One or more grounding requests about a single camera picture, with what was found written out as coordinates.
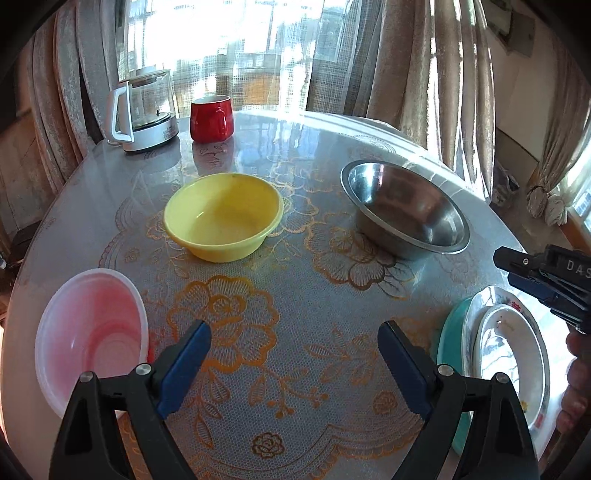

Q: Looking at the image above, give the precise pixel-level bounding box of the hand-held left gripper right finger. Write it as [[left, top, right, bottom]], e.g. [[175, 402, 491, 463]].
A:
[[378, 320, 541, 480]]

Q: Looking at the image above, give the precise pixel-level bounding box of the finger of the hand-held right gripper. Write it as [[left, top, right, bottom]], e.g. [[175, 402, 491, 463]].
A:
[[493, 247, 550, 275], [508, 272, 563, 306]]

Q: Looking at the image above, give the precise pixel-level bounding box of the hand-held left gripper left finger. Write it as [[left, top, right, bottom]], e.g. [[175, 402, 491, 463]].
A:
[[48, 319, 213, 480]]

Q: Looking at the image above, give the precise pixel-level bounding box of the large white plate red print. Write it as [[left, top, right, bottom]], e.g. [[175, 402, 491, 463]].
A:
[[462, 285, 553, 446]]

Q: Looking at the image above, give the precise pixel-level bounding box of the teal plastic plate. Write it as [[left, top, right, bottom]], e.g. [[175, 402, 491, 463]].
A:
[[436, 295, 477, 455]]

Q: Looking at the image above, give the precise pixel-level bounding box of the small white floral plate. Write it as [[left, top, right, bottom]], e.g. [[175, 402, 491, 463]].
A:
[[473, 305, 549, 429]]

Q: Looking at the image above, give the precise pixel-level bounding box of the red plastic bowl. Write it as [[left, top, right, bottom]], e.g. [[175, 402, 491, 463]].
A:
[[34, 269, 149, 418]]

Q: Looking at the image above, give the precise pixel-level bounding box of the stainless steel bowl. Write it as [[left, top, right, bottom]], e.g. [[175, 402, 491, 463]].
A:
[[340, 160, 471, 260]]

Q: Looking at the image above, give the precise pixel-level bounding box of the yellow plastic bowl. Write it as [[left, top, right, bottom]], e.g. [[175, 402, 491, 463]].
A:
[[164, 173, 284, 263]]

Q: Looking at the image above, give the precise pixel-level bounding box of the person's right hand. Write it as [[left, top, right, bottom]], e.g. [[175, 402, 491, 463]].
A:
[[556, 330, 591, 437]]

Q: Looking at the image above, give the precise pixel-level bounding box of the side window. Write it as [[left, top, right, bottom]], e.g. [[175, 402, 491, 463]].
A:
[[558, 175, 591, 232]]

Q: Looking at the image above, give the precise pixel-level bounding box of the beige tied curtain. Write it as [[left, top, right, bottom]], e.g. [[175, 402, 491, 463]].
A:
[[526, 41, 591, 227]]

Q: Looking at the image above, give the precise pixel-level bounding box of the red mug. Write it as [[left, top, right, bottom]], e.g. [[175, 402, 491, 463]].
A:
[[190, 95, 235, 143]]

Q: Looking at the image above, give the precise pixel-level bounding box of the white glass electric kettle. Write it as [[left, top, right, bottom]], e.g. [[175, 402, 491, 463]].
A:
[[102, 67, 180, 154]]

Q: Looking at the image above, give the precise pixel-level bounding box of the large barred window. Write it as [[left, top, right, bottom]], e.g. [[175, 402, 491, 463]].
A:
[[115, 0, 361, 112]]

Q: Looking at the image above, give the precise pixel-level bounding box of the wall electrical box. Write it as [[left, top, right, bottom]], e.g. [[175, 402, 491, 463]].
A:
[[501, 9, 539, 52]]

